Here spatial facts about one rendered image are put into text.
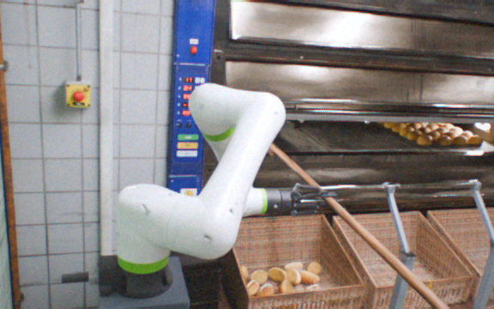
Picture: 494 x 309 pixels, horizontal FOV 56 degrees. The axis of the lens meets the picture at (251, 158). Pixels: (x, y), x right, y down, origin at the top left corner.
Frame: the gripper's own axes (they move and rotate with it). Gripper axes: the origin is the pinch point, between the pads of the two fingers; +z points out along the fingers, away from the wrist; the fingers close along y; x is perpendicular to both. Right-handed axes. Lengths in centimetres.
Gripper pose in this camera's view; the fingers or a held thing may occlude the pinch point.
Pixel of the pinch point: (327, 199)
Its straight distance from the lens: 181.9
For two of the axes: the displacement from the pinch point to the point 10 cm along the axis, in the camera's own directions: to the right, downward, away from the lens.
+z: 9.5, 0.0, 3.2
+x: 3.0, 3.4, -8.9
